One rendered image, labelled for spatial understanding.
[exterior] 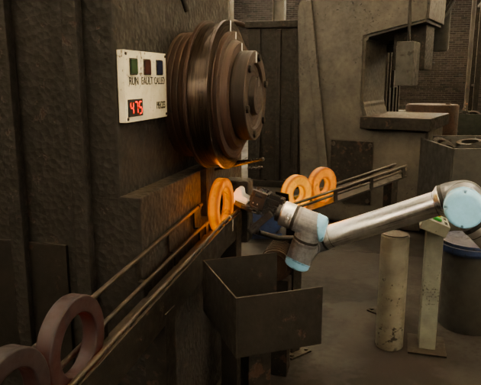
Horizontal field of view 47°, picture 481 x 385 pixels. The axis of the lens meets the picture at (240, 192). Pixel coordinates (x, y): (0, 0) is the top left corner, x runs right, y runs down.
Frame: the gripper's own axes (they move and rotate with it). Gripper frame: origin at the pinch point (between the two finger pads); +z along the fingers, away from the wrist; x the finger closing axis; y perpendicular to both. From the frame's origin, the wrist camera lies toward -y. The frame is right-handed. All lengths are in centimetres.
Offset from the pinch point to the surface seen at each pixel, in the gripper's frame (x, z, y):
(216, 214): 21.4, -2.8, 0.0
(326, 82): -261, 9, 37
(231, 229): 13.5, -7.7, -5.8
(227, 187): 10.7, -1.1, 6.6
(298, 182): -34.1, -19.1, 6.3
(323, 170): -46, -26, 12
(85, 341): 97, -3, -8
